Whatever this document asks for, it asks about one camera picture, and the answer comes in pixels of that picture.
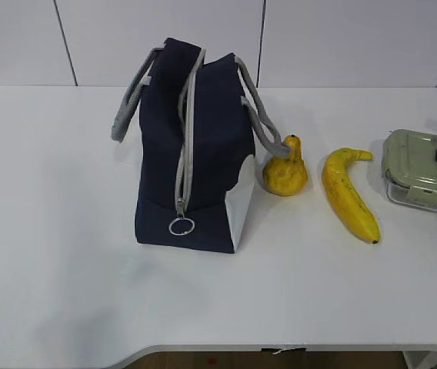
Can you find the green lidded glass container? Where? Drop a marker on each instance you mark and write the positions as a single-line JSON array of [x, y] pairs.
[[410, 169]]

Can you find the yellow banana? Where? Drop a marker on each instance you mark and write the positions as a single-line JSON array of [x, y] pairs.
[[343, 197]]

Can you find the navy blue lunch bag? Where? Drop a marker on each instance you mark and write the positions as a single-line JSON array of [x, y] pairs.
[[200, 122]]

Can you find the yellow pear-shaped gourd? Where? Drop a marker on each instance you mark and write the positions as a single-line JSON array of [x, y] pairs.
[[286, 176]]

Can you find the black tape on table edge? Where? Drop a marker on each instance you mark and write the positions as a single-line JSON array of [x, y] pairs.
[[280, 350]]

